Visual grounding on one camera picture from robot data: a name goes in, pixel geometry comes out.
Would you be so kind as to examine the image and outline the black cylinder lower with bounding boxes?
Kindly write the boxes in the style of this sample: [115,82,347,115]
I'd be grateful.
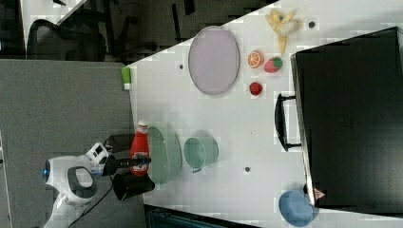
[112,172,155,200]

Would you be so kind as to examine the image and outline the peeled toy banana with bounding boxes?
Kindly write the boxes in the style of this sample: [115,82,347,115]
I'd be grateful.
[265,9,302,54]

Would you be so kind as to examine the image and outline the red ketchup bottle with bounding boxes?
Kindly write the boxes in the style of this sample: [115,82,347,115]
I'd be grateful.
[130,120,150,176]

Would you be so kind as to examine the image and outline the toy strawberry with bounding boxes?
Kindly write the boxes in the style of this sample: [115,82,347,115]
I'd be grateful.
[264,57,282,73]

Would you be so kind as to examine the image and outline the green plastic strainer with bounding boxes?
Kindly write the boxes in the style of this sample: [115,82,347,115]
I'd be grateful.
[147,126,182,184]

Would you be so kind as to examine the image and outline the purple round plate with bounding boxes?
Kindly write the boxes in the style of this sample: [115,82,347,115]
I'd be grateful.
[188,26,240,96]

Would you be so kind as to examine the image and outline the black office chair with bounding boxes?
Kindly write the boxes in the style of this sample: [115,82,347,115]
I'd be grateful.
[27,19,106,62]

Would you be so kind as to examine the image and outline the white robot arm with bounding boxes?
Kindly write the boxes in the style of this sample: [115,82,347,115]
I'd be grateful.
[43,153,154,228]

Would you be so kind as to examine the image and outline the black cylinder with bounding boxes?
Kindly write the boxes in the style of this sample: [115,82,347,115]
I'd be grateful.
[104,134,135,153]
[112,172,155,200]

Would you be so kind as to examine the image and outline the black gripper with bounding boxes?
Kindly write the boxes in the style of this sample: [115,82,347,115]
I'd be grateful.
[103,155,151,176]

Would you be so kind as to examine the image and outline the blue plastic bowl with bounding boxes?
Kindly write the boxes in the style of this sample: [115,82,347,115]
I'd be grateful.
[278,190,318,228]

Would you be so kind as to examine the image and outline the black toaster oven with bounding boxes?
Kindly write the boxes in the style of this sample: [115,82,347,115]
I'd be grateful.
[290,27,403,218]

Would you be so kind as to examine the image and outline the black cylinder upper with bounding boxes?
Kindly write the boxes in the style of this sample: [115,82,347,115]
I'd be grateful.
[104,134,135,153]

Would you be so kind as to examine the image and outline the small red toy fruit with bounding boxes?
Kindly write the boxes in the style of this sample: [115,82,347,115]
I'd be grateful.
[249,82,263,96]

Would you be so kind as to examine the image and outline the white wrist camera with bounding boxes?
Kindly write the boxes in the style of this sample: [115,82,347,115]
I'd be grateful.
[86,142,108,165]

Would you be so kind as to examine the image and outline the toy orange slice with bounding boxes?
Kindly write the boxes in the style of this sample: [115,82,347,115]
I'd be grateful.
[247,51,264,68]

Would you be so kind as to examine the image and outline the green plastic cup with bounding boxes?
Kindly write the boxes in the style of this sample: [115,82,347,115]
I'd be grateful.
[183,137,219,173]

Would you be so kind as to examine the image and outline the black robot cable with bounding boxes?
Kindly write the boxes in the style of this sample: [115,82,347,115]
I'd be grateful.
[67,180,117,228]

